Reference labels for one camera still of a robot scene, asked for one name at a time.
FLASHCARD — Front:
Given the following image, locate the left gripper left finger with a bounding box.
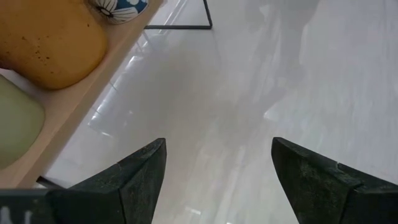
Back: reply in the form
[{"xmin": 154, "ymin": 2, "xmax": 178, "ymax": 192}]
[{"xmin": 0, "ymin": 138, "xmax": 168, "ymax": 224}]

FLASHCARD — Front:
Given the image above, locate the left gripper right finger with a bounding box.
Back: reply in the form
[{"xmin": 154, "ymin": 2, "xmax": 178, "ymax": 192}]
[{"xmin": 271, "ymin": 136, "xmax": 398, "ymax": 224}]

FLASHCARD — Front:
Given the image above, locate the pale green mug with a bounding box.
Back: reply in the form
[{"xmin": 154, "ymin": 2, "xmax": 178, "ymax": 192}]
[{"xmin": 0, "ymin": 74, "xmax": 47, "ymax": 171}]

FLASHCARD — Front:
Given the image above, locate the yellow speckled mug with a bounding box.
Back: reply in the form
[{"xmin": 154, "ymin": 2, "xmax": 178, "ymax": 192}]
[{"xmin": 0, "ymin": 0, "xmax": 109, "ymax": 91}]

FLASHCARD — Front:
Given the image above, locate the blue white flower mug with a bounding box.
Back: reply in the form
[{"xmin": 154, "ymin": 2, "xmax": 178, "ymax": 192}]
[{"xmin": 88, "ymin": 0, "xmax": 149, "ymax": 26}]

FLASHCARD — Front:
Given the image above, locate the wooden shelf black frame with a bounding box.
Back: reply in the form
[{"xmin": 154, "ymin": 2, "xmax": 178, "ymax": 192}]
[{"xmin": 0, "ymin": 0, "xmax": 214, "ymax": 190}]

